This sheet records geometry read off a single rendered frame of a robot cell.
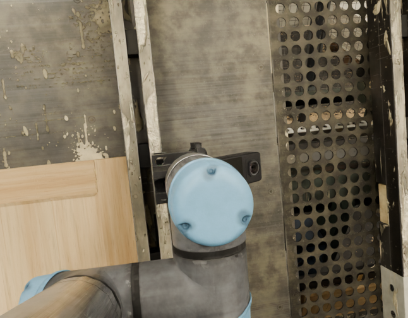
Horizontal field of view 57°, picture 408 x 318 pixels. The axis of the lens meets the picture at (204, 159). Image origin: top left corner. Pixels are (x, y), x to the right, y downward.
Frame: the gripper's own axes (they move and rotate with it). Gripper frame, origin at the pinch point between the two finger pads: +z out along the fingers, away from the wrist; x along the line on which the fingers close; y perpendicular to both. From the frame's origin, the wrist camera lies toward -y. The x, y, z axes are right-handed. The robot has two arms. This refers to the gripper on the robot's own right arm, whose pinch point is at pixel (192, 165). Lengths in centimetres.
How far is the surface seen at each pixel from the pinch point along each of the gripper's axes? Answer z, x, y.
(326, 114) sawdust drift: 253, -6, -150
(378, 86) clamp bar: 0.5, -11.2, -37.1
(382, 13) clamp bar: -1.7, -24.3, -37.2
